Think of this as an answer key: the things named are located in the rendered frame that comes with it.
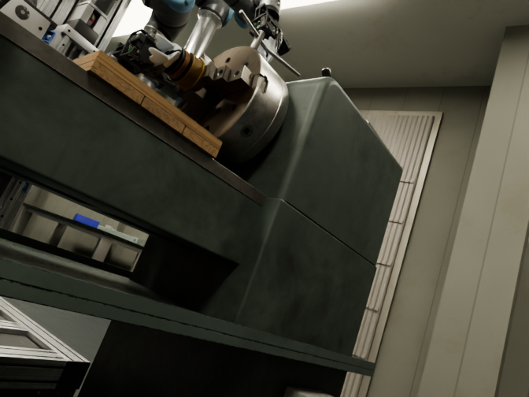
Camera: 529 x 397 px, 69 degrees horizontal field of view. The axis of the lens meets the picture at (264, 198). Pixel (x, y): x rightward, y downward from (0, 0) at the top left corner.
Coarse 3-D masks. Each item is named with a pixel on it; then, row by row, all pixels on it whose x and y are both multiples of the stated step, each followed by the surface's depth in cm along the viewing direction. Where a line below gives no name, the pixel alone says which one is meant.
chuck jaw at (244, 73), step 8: (208, 72) 95; (216, 72) 96; (224, 72) 94; (232, 72) 95; (240, 72) 93; (248, 72) 94; (208, 80) 96; (216, 80) 95; (224, 80) 95; (232, 80) 94; (240, 80) 93; (248, 80) 94; (256, 80) 95; (264, 80) 97; (216, 88) 98; (224, 88) 98; (232, 88) 97; (240, 88) 96; (248, 88) 96; (224, 96) 101
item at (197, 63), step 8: (184, 56) 92; (192, 56) 95; (176, 64) 92; (184, 64) 92; (192, 64) 93; (200, 64) 95; (168, 72) 93; (176, 72) 93; (184, 72) 93; (192, 72) 94; (200, 72) 95; (176, 80) 95; (184, 80) 94; (192, 80) 95; (200, 80) 97; (184, 88) 97; (192, 88) 98; (200, 88) 98
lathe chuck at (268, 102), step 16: (240, 48) 106; (224, 64) 108; (240, 64) 103; (256, 64) 98; (272, 80) 99; (208, 96) 108; (240, 96) 96; (256, 96) 94; (272, 96) 98; (208, 112) 102; (224, 112) 98; (240, 112) 94; (256, 112) 95; (272, 112) 99; (208, 128) 99; (224, 128) 95; (240, 128) 95; (256, 128) 97; (224, 144) 98; (240, 144) 99; (224, 160) 104
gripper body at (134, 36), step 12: (132, 36) 96; (144, 36) 94; (120, 48) 98; (132, 48) 93; (144, 48) 94; (156, 48) 97; (120, 60) 100; (132, 60) 95; (144, 60) 95; (132, 72) 103; (144, 72) 99
